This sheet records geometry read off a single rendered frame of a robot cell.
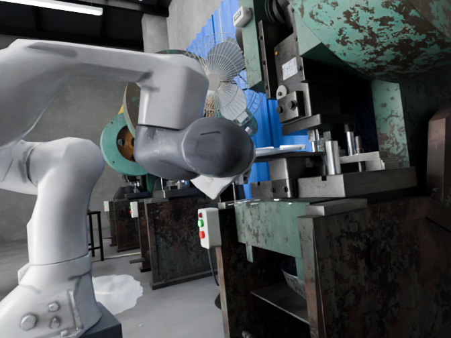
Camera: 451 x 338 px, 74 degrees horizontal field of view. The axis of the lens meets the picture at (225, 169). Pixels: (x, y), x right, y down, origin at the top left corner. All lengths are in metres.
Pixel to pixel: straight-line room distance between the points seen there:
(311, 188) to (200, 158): 0.55
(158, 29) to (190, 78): 6.32
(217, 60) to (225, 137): 1.49
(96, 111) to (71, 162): 7.01
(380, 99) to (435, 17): 0.47
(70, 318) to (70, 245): 0.14
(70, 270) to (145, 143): 0.35
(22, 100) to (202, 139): 0.20
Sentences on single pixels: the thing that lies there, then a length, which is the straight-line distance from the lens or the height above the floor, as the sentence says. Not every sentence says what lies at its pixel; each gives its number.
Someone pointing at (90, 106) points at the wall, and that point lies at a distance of 7.65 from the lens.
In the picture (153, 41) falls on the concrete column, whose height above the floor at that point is 3.66.
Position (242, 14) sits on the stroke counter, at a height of 1.30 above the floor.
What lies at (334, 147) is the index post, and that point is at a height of 0.77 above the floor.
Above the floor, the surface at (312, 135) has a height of 0.84.
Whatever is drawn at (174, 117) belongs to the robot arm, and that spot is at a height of 0.81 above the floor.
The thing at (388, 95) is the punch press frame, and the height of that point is 0.94.
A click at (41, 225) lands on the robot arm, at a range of 0.69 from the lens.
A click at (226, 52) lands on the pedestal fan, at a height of 1.46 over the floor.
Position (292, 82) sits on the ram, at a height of 1.02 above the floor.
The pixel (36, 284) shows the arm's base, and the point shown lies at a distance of 0.71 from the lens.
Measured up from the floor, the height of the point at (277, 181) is 0.70.
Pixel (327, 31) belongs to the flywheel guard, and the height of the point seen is 1.01.
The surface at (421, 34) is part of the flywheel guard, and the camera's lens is 0.71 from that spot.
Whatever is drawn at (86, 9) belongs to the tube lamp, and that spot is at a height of 3.05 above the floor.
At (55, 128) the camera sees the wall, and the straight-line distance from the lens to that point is 7.53.
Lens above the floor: 0.71
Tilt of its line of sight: 3 degrees up
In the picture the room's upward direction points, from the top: 6 degrees counter-clockwise
